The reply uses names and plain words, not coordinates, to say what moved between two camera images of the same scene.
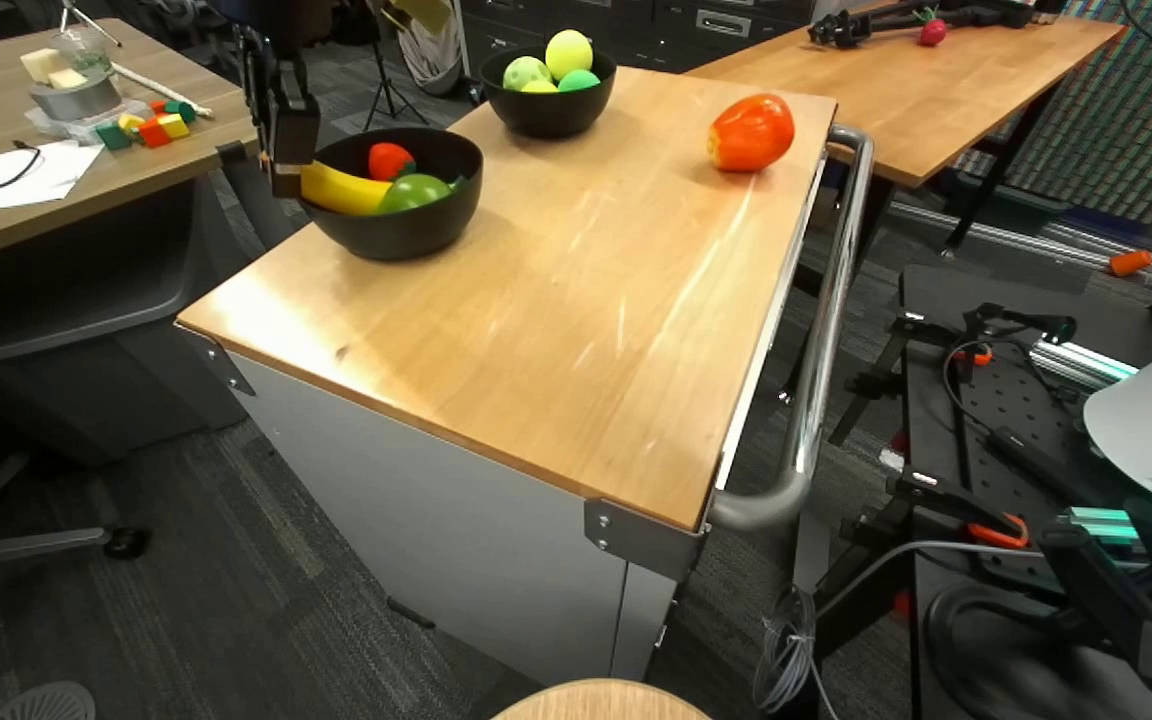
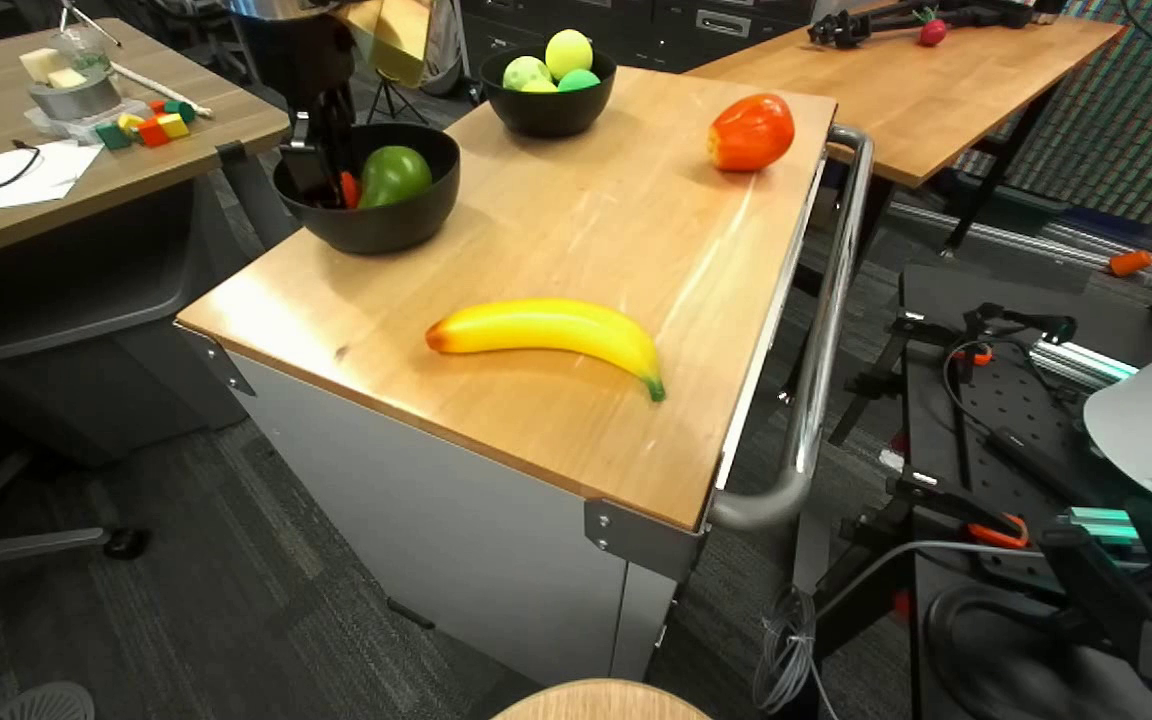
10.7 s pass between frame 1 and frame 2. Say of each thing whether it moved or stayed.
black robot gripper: moved
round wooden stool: stayed
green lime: stayed
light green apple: stayed
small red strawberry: moved
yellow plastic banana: moved
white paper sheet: stayed
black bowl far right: stayed
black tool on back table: stayed
